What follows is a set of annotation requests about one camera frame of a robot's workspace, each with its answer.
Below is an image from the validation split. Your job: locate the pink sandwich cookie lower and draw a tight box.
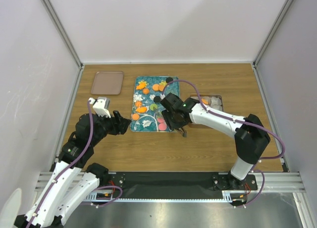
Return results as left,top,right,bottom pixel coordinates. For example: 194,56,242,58
158,123,167,131

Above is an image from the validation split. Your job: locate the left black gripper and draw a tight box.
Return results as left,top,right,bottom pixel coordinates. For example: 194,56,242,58
90,110,131,145

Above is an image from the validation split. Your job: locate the orange fish cookie lower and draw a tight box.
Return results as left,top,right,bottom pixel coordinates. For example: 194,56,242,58
136,107,148,113

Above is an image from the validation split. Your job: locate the teal floral serving tray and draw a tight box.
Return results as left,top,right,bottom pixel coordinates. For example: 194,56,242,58
130,76,180,133

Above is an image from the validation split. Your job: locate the orange round cookie tilted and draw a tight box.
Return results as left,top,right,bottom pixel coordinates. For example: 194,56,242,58
158,85,165,91

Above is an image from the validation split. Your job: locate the orange fish cookie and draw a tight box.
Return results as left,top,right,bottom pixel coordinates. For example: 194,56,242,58
136,82,147,90
136,107,148,113

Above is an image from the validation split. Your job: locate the orange swirl cookie top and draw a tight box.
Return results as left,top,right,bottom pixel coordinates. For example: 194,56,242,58
143,88,150,94

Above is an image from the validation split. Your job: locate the brown cookie tin box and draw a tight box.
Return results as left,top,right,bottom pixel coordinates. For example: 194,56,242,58
189,94,223,129

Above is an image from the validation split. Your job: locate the black sandwich cookie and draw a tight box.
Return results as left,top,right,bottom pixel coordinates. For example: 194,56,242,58
153,95,161,103
165,77,173,83

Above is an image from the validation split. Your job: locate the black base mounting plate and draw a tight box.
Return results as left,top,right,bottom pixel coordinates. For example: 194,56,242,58
109,172,258,200

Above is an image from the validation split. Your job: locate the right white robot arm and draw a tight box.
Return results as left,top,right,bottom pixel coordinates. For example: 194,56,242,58
160,93,270,189

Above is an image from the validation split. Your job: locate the green sandwich cookie left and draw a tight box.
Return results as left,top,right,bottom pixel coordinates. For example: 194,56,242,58
150,104,158,111

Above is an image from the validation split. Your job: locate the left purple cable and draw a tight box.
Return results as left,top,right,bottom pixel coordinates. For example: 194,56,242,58
26,98,123,228

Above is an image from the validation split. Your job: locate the orange fish cookie top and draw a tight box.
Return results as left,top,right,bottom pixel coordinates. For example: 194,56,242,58
136,82,147,90

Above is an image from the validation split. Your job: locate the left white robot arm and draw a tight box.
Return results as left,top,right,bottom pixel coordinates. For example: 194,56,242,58
14,111,131,228

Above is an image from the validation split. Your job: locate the orange sandwich cookie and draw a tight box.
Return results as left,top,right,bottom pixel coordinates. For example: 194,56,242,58
201,98,210,105

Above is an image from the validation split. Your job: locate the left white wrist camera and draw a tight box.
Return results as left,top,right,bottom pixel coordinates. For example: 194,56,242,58
88,97,111,118

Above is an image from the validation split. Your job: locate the orange flower cookie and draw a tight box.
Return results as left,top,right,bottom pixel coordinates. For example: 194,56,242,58
135,101,143,108

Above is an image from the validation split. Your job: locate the black sandwich cookie middle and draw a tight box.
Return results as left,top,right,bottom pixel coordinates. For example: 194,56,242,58
153,95,161,103

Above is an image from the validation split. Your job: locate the orange shell cookie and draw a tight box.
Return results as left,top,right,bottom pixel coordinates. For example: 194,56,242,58
132,113,140,121

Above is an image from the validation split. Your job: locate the black sandwich cookie top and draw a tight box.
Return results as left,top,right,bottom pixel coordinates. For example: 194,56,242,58
165,77,173,83

